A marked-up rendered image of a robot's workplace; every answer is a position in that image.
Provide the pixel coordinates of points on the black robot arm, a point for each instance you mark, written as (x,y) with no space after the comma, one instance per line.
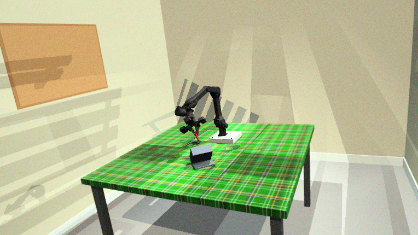
(186,108)

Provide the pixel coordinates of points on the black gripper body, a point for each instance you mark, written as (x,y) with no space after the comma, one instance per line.
(184,130)

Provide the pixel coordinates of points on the grey sloped panel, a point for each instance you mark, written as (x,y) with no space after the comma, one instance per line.
(200,156)

